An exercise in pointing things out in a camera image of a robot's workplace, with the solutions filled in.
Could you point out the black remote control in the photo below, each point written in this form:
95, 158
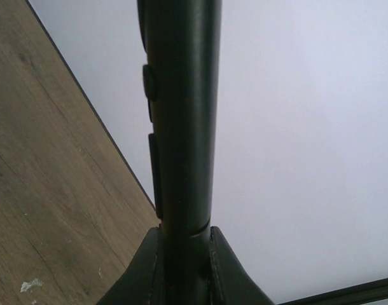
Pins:
181, 40

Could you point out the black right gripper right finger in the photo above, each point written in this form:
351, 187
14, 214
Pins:
229, 282

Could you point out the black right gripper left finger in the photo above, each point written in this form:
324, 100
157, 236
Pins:
139, 284

